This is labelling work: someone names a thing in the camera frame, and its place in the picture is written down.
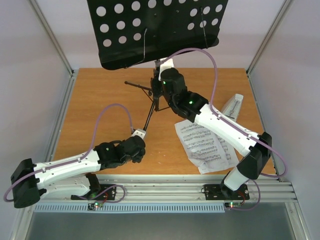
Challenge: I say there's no black music stand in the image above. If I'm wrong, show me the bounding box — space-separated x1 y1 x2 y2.
86 0 230 132

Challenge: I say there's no white sheet music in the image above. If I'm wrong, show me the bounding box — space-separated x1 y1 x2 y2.
174 120 229 174
217 136 239 168

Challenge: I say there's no white metronome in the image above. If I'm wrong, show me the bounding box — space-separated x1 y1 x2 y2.
221 93 244 122

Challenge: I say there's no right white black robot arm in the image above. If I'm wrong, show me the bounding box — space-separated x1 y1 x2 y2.
150 67 272 199

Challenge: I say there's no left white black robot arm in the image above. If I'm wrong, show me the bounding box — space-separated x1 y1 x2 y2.
9 134 146 209

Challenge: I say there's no left small circuit board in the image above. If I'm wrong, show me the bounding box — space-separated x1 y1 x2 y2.
87 202 104 211

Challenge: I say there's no small circuit board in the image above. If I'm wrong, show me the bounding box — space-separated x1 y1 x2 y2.
224 201 242 209
87 202 104 211

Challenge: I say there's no right small circuit board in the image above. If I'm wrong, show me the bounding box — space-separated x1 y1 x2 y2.
224 201 242 209

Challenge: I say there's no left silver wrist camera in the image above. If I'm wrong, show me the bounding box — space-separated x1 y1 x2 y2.
131 128 147 140

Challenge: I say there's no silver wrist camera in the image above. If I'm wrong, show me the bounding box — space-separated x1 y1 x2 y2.
154 58 175 81
131 128 147 140

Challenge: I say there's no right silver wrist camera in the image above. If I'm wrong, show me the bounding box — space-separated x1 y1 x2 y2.
154 58 175 81

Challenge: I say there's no aluminium frame rail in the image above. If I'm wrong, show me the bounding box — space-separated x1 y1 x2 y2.
40 174 297 203

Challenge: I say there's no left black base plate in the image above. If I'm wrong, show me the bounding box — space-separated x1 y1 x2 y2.
70 184 127 202

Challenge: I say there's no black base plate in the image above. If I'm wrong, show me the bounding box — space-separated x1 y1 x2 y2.
70 184 127 202
201 184 250 201

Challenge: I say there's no grey slotted cable duct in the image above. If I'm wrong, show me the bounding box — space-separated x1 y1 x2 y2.
34 202 225 214

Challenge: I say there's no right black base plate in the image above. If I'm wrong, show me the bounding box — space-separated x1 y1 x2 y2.
201 184 250 201

